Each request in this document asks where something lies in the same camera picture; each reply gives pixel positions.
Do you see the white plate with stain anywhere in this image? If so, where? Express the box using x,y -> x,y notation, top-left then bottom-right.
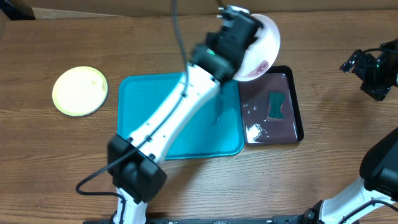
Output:
233,14 -> 280,82

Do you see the green sponge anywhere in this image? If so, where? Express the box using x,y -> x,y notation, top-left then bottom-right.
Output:
267,91 -> 285,119

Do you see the yellow plate with stain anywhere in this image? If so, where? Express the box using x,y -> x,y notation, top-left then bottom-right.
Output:
52,66 -> 108,116

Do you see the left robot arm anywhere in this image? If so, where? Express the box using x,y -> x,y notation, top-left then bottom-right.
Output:
107,11 -> 264,223

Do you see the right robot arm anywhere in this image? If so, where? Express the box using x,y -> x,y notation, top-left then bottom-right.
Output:
289,40 -> 397,224

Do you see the teal plastic serving tray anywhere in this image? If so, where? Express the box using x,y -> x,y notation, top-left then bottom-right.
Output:
117,73 -> 244,160

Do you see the black water tray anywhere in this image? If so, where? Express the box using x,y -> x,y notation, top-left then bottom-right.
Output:
238,65 -> 304,145

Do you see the dark object top left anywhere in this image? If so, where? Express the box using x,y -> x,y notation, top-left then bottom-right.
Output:
1,0 -> 36,21

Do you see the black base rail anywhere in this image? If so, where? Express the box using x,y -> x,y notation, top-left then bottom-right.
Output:
82,214 -> 360,224

